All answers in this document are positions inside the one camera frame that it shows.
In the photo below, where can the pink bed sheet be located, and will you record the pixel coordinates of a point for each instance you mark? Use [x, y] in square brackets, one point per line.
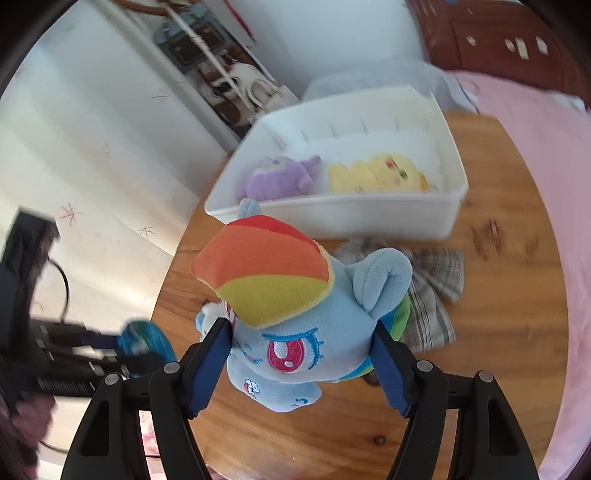
[563, 230]

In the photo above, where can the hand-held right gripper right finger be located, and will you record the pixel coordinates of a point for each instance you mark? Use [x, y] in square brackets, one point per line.
[392, 374]

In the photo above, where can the grey-blue handbag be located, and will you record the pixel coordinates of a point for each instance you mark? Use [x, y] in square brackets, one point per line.
[184, 46]

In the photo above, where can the person's left forearm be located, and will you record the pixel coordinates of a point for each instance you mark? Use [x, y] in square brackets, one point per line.
[27, 415]

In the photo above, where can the white handbag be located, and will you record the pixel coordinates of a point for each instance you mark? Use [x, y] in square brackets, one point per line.
[251, 87]

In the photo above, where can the yellow plush toy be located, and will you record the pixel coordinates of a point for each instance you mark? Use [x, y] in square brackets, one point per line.
[364, 177]

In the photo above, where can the purple plush toy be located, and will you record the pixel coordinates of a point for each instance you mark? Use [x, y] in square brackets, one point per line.
[268, 182]

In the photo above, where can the brown wooden headboard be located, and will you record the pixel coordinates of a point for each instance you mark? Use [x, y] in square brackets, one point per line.
[498, 37]

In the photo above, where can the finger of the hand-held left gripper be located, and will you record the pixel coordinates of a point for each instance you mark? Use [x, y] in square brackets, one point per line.
[74, 336]
[92, 369]

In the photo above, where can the grey plaid cloth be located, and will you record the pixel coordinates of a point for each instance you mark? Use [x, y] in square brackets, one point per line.
[434, 277]

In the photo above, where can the blue rainbow-maned pony plush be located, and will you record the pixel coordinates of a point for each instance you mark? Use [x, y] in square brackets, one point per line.
[295, 323]

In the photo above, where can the teal round object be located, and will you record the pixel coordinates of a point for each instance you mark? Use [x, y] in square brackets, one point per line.
[147, 339]

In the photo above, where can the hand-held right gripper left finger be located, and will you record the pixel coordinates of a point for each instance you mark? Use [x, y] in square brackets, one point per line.
[207, 369]

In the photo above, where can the white plastic storage bin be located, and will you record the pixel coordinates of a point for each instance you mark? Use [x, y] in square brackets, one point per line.
[332, 217]

